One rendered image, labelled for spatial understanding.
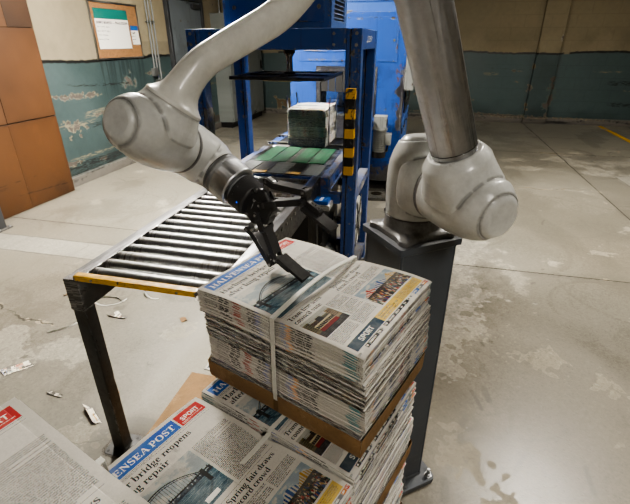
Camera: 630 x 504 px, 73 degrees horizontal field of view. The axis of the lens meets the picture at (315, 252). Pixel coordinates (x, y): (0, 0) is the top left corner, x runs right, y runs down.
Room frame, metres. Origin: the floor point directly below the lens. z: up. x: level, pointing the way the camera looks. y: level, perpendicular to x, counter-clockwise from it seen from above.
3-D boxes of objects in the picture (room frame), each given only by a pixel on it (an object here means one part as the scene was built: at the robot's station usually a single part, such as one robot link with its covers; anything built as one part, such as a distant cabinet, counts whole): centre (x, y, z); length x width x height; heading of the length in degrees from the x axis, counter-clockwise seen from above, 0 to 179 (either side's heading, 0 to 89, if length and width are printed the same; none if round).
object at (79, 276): (1.15, 0.56, 0.81); 0.43 x 0.03 x 0.02; 76
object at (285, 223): (1.73, 0.15, 0.74); 1.34 x 0.05 x 0.12; 166
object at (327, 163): (2.78, 0.15, 0.75); 0.70 x 0.65 x 0.10; 166
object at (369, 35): (2.78, 0.15, 1.50); 0.94 x 0.68 x 0.10; 76
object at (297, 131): (3.34, 0.02, 0.93); 0.38 x 0.30 x 0.26; 166
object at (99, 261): (1.85, 0.64, 0.74); 1.34 x 0.05 x 0.12; 166
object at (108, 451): (1.23, 0.79, 0.01); 0.14 x 0.13 x 0.01; 76
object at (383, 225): (1.15, -0.27, 1.03); 0.22 x 0.18 x 0.06; 24
